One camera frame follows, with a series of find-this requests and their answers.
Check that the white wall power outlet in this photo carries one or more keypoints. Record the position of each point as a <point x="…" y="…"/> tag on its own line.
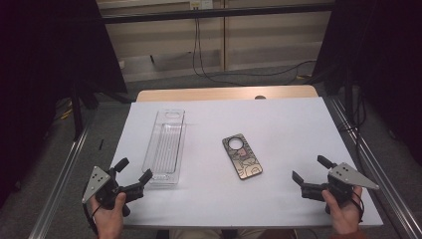
<point x="201" y="4"/>

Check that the black stand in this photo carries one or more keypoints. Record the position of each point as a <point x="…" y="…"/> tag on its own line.
<point x="348" y="89"/>
<point x="78" y="109"/>

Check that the person's right hand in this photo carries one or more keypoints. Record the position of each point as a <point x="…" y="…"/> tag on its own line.
<point x="345" y="215"/>

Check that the black curtain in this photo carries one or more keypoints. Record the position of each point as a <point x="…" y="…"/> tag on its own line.
<point x="384" y="66"/>
<point x="40" y="83"/>

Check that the clear plastic packaging tray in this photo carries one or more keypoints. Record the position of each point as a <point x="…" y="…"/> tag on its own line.
<point x="164" y="149"/>

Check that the patterned phone case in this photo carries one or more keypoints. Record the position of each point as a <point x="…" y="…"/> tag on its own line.
<point x="242" y="156"/>

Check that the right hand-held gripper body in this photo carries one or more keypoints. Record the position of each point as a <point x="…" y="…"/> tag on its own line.
<point x="341" y="184"/>

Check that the black horizontal bar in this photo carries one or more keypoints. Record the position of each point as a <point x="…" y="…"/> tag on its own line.
<point x="215" y="13"/>

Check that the person's left hand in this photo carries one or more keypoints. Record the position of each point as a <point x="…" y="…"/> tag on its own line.
<point x="111" y="215"/>

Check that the yellow black floor strip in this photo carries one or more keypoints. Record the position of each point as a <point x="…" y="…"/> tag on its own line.
<point x="302" y="77"/>

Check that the metal floor rail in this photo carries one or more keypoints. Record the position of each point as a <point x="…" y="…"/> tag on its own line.
<point x="59" y="186"/>
<point x="384" y="186"/>

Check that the light wooden wall post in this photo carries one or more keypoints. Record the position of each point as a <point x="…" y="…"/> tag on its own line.
<point x="224" y="36"/>

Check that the white table mat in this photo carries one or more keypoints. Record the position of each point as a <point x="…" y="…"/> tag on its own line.
<point x="292" y="142"/>

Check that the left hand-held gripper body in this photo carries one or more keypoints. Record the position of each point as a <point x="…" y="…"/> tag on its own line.
<point x="99" y="186"/>

